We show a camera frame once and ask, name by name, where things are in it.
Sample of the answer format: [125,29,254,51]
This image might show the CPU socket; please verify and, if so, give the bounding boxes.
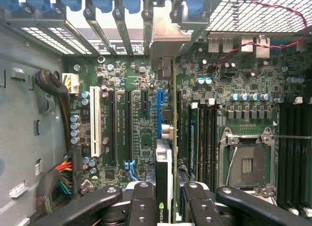
[218,126,279,195]

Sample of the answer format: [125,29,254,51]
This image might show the black RAM slot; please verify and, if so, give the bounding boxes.
[295,103,304,213]
[204,104,211,187]
[287,103,296,211]
[279,103,288,207]
[199,104,205,185]
[304,103,312,216]
[210,104,218,188]

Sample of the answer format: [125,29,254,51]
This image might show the green RAM stick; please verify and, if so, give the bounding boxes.
[188,102,200,176]

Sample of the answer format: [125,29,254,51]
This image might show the long black expansion slot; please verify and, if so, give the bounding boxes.
[108,90,118,163]
[176,90,183,161]
[125,90,134,162]

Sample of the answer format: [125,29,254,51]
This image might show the white expansion slot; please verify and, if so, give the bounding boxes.
[89,86,102,158]

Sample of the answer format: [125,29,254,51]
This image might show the blue expansion slot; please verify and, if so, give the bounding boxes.
[157,89,167,139]

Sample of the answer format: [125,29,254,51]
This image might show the short black expansion slot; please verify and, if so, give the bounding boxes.
[140,90,150,110]

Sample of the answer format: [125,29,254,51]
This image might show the CPU socket locking lever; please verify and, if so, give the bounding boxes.
[265,134,312,140]

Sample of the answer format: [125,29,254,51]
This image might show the green motherboard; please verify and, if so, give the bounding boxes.
[62,36,312,213]

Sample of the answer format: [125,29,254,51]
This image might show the white power connector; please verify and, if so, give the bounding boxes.
[61,73,80,95]

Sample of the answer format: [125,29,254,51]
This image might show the grey metal PC case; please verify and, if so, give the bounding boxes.
[0,0,312,226]

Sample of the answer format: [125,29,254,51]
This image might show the silver USB port block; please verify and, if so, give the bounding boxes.
[207,37,235,54]

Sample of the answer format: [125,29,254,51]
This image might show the silver network port block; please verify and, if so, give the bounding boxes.
[254,35,272,59]

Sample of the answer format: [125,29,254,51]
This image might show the perforated metal grille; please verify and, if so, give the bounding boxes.
[205,0,312,35]

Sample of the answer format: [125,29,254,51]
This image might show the blue slot retention clip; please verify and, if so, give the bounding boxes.
[58,0,82,12]
[6,0,20,11]
[121,0,142,15]
[91,0,113,14]
[24,0,52,14]
[184,0,212,18]

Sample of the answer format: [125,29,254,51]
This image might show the blue data cable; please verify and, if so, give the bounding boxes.
[123,159,138,181]

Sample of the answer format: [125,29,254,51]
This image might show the main power cable coloured wires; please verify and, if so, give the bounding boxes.
[35,149,82,216]

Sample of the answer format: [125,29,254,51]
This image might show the black sleeved power cable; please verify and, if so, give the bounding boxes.
[34,69,72,150]

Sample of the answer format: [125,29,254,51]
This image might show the red and black twisted wire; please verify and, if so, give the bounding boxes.
[214,0,309,75]

